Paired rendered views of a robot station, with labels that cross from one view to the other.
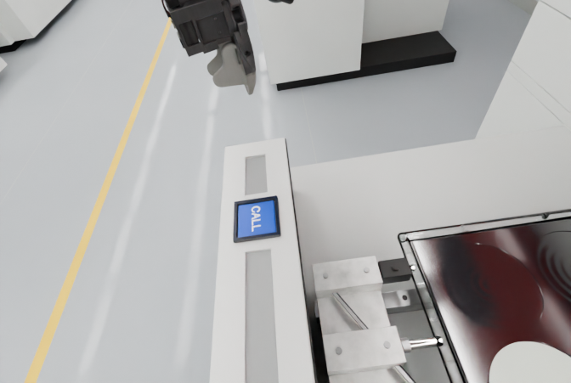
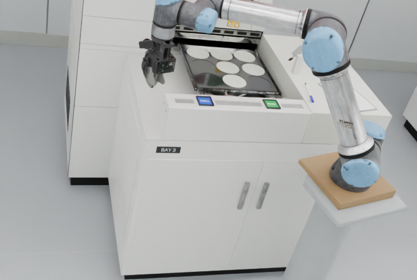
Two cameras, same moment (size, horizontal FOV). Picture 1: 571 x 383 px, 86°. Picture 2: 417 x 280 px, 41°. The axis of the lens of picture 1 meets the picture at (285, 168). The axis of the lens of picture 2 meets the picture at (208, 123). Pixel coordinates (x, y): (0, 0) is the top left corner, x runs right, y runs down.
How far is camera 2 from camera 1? 1.98 m
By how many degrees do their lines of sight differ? 79
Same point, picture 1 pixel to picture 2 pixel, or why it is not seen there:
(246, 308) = (231, 105)
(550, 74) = (107, 38)
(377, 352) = not seen: hidden behind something
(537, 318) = (216, 76)
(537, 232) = (192, 67)
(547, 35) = (96, 26)
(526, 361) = (227, 81)
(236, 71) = (161, 76)
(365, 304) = not seen: hidden behind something
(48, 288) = not seen: outside the picture
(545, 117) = (115, 54)
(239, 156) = (175, 103)
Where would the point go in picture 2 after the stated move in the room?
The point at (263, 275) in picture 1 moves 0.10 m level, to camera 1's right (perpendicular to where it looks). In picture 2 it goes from (222, 102) to (214, 87)
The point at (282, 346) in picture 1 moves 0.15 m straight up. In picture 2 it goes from (239, 100) to (249, 65)
